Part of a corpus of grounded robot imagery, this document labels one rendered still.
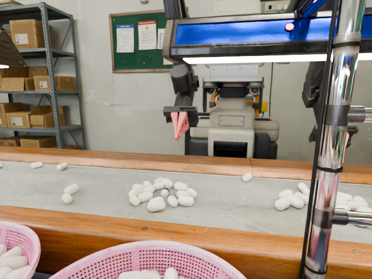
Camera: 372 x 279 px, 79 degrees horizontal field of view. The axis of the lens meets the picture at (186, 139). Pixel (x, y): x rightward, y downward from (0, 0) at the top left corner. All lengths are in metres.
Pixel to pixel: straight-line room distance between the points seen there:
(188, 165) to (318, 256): 0.46
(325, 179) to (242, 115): 0.86
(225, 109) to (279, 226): 0.77
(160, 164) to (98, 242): 0.37
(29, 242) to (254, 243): 0.35
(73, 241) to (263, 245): 0.30
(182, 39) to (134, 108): 2.44
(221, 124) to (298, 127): 1.58
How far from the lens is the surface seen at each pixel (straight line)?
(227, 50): 0.40
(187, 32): 0.43
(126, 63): 2.85
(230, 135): 1.11
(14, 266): 0.45
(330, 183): 0.30
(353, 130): 0.73
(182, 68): 0.71
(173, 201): 0.50
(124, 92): 2.88
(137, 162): 0.75
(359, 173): 0.79
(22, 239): 0.47
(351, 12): 0.29
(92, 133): 3.19
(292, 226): 0.49
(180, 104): 0.69
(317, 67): 0.78
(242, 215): 0.49
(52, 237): 0.46
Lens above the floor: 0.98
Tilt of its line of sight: 12 degrees down
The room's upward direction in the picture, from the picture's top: straight up
